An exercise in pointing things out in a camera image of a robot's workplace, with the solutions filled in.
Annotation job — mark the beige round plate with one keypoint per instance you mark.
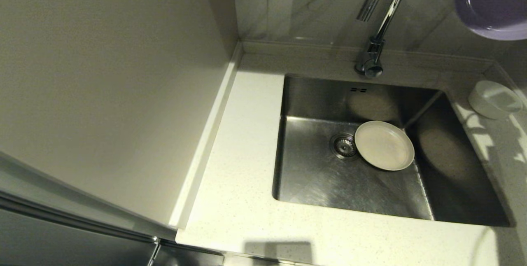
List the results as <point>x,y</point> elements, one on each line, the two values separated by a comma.
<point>385,145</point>

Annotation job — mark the white round cup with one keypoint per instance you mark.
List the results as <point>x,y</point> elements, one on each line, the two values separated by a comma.
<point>494,99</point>

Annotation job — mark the purple round plate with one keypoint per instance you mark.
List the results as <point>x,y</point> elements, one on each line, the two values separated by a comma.
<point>494,2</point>

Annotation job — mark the stainless steel sink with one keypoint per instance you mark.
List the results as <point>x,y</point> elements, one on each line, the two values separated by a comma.
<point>321,183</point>

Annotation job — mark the round metal drain strainer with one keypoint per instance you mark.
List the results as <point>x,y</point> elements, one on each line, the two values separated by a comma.
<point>342,145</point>

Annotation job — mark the chrome gooseneck faucet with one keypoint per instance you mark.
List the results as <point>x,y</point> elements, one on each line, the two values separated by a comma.
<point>372,58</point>

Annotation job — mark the beige cabinet side panel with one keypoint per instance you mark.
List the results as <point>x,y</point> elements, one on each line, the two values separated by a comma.
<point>103,85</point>

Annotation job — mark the grey cabinet door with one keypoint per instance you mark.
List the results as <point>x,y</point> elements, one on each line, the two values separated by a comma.
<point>61,237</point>

